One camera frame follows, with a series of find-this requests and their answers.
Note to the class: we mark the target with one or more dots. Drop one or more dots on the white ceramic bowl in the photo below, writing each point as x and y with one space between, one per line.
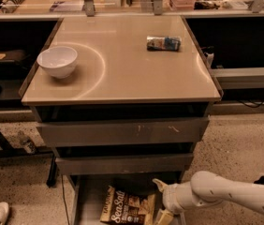
59 61

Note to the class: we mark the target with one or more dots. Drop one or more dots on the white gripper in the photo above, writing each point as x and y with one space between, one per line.
169 197

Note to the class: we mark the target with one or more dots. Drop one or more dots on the small blue snack packet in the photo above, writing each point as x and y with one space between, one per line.
171 44

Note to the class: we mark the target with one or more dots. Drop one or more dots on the grey middle drawer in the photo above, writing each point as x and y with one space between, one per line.
124 164

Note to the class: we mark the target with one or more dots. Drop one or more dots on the grey drawer cabinet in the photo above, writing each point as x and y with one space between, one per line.
117 78

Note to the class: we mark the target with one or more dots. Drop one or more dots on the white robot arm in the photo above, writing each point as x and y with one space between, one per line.
207 189

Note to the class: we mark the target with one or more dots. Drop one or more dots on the black bag on shelf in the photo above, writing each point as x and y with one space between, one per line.
13 57

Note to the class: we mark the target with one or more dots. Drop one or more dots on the grey top drawer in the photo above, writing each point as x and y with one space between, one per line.
121 132

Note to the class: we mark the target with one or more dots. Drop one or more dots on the brown sea salt chip bag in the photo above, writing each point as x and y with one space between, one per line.
123 208

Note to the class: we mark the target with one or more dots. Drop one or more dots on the grey open bottom drawer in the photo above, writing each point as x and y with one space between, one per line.
91 192

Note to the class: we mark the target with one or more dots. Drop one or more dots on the black table leg frame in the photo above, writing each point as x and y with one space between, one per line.
19 138

